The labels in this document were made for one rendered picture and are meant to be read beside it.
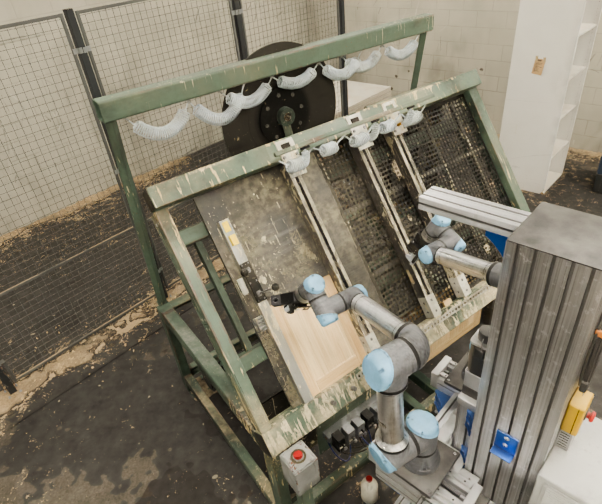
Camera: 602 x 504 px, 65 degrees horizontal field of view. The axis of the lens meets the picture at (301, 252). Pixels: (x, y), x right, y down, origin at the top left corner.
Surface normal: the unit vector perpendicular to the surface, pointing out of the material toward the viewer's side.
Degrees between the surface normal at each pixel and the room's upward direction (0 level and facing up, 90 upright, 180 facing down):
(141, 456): 0
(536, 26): 90
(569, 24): 90
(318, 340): 54
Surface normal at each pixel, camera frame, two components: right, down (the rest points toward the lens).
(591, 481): -0.09, -0.82
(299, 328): 0.43, -0.14
